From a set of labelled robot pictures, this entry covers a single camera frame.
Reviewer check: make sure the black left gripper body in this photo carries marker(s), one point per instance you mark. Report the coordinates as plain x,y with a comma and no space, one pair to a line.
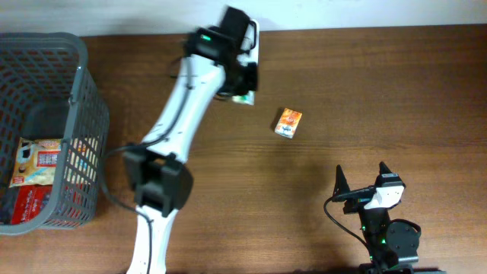
235,74

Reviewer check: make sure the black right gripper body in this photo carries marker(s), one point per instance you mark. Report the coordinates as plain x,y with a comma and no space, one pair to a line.
357,198

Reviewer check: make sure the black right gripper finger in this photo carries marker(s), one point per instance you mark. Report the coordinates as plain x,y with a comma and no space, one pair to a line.
385,175
341,186

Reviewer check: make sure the green tissue pack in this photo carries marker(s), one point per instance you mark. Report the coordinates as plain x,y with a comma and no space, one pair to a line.
247,99

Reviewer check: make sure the orange tissue pack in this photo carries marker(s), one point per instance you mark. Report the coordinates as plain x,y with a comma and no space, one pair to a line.
288,123

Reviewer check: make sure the beige snack bag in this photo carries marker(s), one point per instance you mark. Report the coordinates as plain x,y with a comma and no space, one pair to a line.
35,162

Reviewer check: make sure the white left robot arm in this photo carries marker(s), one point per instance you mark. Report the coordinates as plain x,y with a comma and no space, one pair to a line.
218,62

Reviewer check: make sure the white barcode scanner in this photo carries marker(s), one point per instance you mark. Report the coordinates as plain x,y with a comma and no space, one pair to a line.
250,45

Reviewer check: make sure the grey plastic mesh basket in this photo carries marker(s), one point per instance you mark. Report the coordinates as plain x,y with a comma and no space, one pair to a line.
47,92

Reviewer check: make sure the red snack package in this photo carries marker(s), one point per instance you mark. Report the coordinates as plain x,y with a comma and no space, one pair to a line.
30,202

